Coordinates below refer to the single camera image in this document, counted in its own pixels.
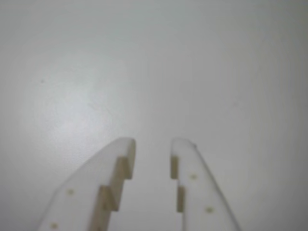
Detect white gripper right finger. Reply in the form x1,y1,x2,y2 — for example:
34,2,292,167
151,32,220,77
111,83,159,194
170,137,242,231

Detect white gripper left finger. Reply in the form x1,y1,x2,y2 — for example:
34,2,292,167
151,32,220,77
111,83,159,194
37,137,136,231

